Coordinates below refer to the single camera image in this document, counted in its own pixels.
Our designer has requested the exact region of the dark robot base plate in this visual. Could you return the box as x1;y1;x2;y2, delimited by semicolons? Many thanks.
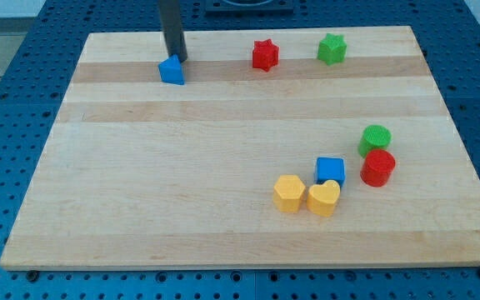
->
203;0;294;14

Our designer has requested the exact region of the green cylinder block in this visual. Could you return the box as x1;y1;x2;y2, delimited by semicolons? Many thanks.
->
357;124;392;158

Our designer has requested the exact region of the red cylinder block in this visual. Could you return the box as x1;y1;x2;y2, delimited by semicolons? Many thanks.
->
360;149;396;188

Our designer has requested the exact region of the blue cube block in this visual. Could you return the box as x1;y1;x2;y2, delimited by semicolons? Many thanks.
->
314;157;346;187

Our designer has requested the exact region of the wooden board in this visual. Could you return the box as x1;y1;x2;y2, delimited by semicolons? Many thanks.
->
0;26;480;271

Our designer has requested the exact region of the yellow heart block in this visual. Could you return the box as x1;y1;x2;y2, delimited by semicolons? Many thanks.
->
306;180;341;218

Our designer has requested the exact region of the green star block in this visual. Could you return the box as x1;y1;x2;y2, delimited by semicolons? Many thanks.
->
317;33;347;66

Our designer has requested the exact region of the red star block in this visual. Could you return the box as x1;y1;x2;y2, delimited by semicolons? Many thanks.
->
252;39;279;72

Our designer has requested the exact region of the yellow hexagon block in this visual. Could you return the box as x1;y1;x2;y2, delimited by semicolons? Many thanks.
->
272;175;306;213

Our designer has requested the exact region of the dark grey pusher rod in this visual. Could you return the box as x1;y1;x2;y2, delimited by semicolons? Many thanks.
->
157;0;188;63

